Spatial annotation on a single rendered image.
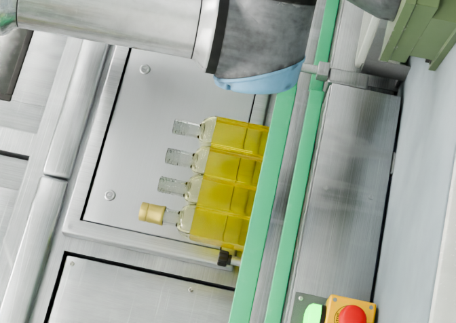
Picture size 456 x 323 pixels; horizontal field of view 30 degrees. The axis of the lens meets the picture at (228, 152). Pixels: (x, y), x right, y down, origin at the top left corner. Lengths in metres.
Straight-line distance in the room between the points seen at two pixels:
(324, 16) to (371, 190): 0.41
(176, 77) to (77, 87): 0.21
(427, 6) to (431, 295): 0.34
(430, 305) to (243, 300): 0.46
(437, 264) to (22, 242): 0.94
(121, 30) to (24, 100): 0.73
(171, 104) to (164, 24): 0.63
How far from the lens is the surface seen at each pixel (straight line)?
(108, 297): 1.67
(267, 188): 1.41
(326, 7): 1.67
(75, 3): 1.13
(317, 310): 1.29
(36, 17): 1.15
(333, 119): 1.45
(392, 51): 1.19
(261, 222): 1.39
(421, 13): 1.07
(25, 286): 1.67
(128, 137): 1.73
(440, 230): 0.98
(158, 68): 1.79
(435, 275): 0.97
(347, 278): 1.36
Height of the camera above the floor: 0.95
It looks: 3 degrees up
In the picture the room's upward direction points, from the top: 78 degrees counter-clockwise
